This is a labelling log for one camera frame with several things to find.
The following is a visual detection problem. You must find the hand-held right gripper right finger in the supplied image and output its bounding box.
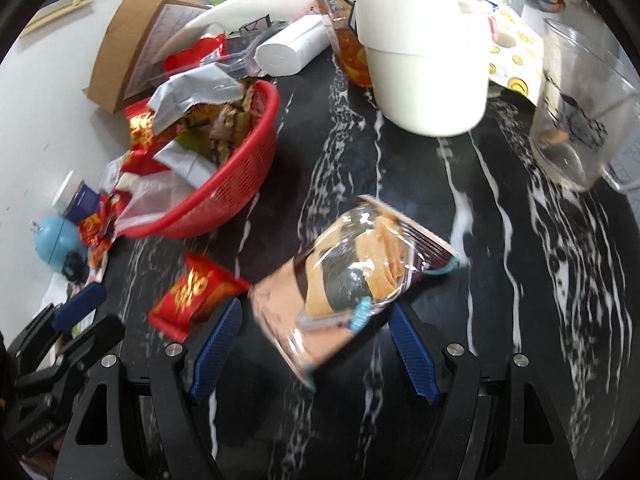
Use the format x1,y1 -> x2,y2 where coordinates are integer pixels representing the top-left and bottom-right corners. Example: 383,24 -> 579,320
390,304 -> 588,480

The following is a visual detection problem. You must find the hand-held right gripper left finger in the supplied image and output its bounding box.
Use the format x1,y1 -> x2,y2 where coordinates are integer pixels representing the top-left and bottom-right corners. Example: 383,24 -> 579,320
52,297 -> 246,480

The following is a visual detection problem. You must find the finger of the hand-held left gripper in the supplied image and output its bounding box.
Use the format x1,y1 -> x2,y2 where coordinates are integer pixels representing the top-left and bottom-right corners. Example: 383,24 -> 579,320
20,315 -> 126,386
7,282 -> 108,356

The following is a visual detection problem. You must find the red gold snack packet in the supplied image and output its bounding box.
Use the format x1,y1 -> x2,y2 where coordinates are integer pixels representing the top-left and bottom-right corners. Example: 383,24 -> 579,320
122,110 -> 173,161
148,251 -> 251,343
80,195 -> 123,251

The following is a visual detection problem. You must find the clear sandwich snack packet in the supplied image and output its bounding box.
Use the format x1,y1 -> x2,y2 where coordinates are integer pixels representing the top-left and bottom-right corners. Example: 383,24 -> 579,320
248,195 -> 461,391

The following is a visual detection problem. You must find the frosted clear zip bag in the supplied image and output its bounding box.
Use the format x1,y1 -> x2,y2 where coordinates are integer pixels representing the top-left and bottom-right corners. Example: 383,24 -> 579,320
117,175 -> 198,233

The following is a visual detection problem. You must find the red plastic basket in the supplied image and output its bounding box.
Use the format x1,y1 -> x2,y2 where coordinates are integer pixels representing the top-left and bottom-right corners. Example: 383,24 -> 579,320
112,79 -> 281,240

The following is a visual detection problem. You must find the lime green white packet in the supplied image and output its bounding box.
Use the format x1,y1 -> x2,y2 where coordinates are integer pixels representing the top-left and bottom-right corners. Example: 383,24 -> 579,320
152,127 -> 218,186

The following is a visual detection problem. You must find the green brown snack packet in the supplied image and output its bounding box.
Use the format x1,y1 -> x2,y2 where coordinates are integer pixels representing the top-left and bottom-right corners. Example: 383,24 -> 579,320
177,82 -> 266,166

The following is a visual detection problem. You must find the grey white packet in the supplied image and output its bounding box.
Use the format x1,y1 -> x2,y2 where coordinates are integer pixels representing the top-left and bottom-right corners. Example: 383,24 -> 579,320
147,67 -> 246,136

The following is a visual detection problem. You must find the small black gadget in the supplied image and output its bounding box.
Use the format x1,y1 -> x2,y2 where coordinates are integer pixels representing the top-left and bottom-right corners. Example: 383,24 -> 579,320
62,252 -> 93,281

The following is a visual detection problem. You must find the orange snack packet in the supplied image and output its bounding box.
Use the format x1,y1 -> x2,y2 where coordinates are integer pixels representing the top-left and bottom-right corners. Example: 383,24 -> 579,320
90,240 -> 113,271

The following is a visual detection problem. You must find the blue round device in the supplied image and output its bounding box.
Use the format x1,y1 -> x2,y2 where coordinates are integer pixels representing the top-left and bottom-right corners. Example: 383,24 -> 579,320
34,216 -> 88,277

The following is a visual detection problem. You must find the white dark blue jar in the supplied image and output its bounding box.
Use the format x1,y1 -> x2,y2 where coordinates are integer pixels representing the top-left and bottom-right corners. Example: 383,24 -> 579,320
52,170 -> 101,223

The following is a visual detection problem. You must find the cardboard box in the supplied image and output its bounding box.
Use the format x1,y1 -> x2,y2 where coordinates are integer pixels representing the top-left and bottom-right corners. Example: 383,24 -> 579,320
82,0 -> 211,113

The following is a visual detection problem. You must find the glass mug with cat print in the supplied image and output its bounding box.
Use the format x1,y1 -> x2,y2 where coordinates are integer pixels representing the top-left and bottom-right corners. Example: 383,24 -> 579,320
530,19 -> 640,192

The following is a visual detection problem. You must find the red packet with barcode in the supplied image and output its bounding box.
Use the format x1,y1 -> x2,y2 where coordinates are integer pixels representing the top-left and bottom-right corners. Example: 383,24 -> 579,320
165,35 -> 227,73

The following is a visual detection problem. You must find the clear plastic container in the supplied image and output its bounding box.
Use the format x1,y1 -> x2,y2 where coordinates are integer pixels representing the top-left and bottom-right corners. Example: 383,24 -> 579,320
215,20 -> 288,78

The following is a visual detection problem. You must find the orange drink bottle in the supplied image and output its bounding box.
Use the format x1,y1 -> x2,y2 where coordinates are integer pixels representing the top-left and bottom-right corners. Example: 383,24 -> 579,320
310,0 -> 373,88

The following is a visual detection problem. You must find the toilet paper roll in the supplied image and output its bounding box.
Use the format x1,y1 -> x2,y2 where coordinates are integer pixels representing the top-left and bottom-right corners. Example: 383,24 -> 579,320
255,14 -> 331,77

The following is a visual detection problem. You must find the yellow smiley cloth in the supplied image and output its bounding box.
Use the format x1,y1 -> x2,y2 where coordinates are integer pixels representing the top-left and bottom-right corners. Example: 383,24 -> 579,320
482,0 -> 546,106

